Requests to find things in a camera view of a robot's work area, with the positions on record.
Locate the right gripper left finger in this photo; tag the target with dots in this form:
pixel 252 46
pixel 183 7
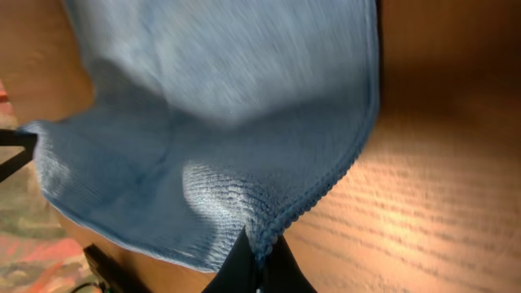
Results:
pixel 238 274

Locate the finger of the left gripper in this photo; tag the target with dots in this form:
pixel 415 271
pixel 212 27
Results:
pixel 21 145

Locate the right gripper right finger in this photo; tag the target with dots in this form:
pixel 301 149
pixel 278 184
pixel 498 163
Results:
pixel 281 273

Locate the blue cloth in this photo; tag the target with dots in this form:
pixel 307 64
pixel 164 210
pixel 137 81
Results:
pixel 211 118

